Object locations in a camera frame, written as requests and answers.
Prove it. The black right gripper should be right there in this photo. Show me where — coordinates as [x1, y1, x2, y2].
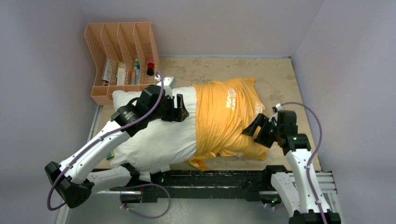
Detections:
[242, 113, 283, 149]

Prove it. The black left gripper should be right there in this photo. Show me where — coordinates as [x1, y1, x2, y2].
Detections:
[148, 94, 189, 123]

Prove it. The white pillow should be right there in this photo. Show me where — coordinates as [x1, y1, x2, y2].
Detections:
[111, 86, 197, 182]

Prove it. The orange Mickey Mouse pillowcase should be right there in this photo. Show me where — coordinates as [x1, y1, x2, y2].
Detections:
[188, 77, 269, 170]

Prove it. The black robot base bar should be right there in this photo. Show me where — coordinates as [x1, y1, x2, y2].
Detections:
[114, 165, 291, 203]

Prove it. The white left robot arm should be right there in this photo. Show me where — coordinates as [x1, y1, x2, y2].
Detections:
[45, 85, 189, 211]

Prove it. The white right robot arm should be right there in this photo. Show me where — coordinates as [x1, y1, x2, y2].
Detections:
[242, 110, 342, 224]

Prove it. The teal and orange tube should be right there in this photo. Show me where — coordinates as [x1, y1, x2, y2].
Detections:
[131, 59, 140, 84]

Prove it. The red and black bottle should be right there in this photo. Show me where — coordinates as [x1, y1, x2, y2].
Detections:
[146, 58, 155, 76]

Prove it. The beige paper card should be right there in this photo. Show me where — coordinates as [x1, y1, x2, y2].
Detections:
[116, 62, 127, 85]

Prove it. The white paper booklet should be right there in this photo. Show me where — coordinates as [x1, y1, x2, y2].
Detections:
[102, 58, 112, 83]

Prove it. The pink plastic file organizer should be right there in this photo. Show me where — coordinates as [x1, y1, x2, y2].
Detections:
[84, 22, 160, 105]

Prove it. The colourful marker pen pack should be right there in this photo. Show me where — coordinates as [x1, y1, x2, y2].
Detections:
[106, 151, 114, 160]

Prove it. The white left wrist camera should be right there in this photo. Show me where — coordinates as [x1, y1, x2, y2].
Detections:
[155, 75, 174, 96]

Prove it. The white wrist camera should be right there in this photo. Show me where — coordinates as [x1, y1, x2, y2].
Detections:
[155, 75, 174, 96]
[272, 103, 282, 113]

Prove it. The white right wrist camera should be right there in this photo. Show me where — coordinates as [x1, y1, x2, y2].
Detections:
[272, 103, 282, 113]

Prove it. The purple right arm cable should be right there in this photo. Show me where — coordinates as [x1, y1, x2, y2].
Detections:
[278, 102, 329, 224]

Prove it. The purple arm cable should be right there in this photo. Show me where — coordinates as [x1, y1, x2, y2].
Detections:
[46, 71, 165, 211]
[278, 102, 329, 224]

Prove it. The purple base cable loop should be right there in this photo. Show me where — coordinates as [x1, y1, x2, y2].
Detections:
[119, 183, 172, 219]

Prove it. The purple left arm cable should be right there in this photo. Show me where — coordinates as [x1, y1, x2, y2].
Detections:
[46, 71, 165, 211]

